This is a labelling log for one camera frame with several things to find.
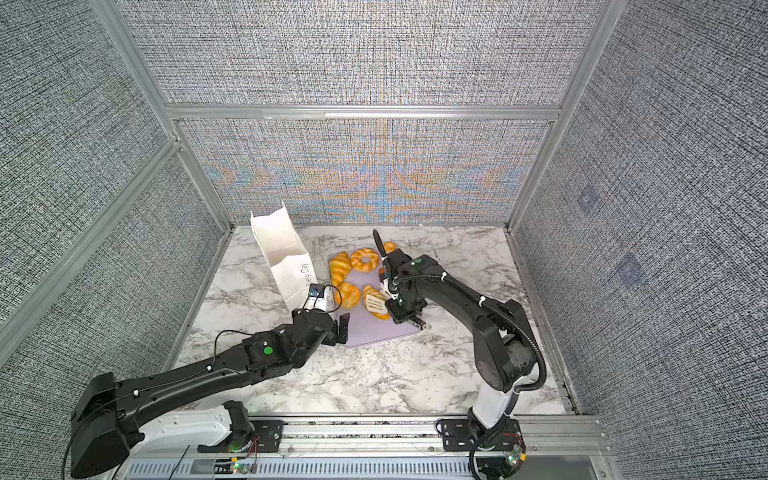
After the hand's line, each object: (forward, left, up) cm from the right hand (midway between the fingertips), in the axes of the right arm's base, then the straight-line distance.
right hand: (400, 315), depth 87 cm
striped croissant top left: (+21, +20, -3) cm, 29 cm away
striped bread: (+10, +10, -2) cm, 14 cm away
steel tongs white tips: (+4, +7, 0) cm, 8 cm away
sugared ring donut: (+21, +13, -4) cm, 25 cm away
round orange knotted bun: (+9, +17, -3) cm, 19 cm away
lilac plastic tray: (0, +11, -8) cm, 13 cm away
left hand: (-4, +17, +8) cm, 19 cm away
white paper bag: (+7, +30, +15) cm, 34 cm away
